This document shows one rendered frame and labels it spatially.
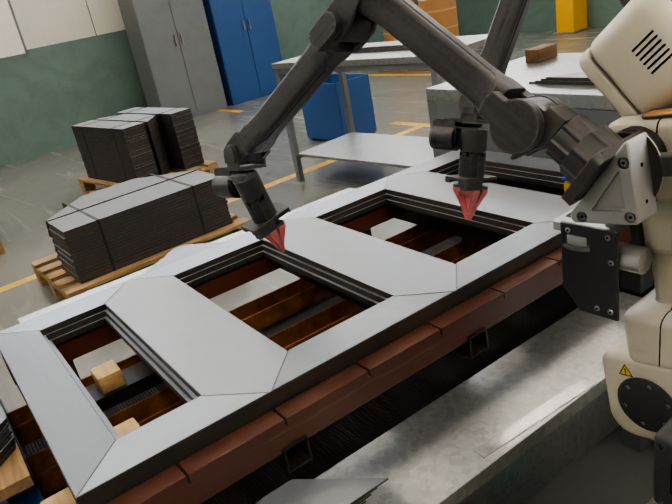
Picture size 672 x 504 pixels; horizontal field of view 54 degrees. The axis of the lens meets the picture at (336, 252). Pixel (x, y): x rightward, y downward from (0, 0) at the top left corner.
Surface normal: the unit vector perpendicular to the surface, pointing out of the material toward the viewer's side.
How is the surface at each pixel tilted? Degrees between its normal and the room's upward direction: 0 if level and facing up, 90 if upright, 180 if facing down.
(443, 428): 0
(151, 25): 90
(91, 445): 0
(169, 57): 90
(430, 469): 0
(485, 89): 69
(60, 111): 90
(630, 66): 90
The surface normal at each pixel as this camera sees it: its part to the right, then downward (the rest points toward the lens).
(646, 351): -0.76, 0.37
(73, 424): -0.18, -0.90
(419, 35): -0.66, 0.18
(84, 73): 0.62, 0.20
